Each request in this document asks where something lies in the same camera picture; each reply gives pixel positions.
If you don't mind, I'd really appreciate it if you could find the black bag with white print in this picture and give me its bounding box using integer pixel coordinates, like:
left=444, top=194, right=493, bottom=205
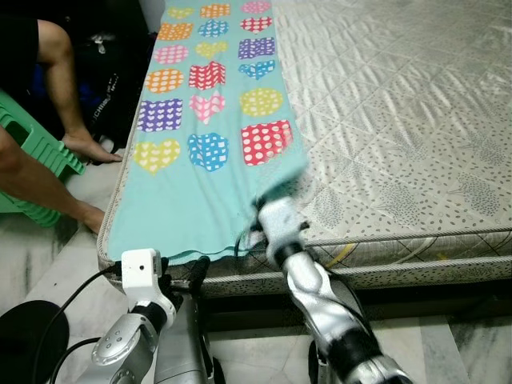
left=70, top=26, right=154, bottom=154

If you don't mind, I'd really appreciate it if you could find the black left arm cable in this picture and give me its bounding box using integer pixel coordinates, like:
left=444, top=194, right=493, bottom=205
left=48, top=336, right=102, bottom=384
left=30, top=266, right=123, bottom=384

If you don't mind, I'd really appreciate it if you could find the grey patterned quilted mattress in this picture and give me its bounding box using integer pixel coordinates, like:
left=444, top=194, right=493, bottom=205
left=96, top=0, right=512, bottom=298

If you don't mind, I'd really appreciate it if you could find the grey right robot leg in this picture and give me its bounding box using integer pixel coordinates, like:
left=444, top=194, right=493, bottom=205
left=307, top=338, right=338, bottom=384

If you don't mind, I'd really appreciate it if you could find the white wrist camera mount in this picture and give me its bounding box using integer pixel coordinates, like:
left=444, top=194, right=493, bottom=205
left=258, top=198, right=310, bottom=258
left=120, top=249, right=178, bottom=318

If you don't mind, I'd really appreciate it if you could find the teal blanket with colourful hearts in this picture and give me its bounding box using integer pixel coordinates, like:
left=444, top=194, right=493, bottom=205
left=104, top=0, right=314, bottom=266

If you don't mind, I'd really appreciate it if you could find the grey left robot leg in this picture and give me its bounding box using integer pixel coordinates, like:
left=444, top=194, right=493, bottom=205
left=152, top=290, right=226, bottom=384

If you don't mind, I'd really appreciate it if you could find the grey robot leg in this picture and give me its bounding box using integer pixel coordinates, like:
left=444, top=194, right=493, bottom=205
left=307, top=338, right=338, bottom=384
left=152, top=290, right=226, bottom=384

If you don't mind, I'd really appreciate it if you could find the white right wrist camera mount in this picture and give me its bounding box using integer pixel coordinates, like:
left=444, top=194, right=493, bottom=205
left=258, top=198, right=310, bottom=258

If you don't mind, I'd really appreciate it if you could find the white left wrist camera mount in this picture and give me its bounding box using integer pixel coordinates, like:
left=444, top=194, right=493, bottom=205
left=120, top=249, right=178, bottom=318

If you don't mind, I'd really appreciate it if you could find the green plastic stool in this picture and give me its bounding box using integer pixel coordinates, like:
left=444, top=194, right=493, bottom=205
left=0, top=88, right=86, bottom=227

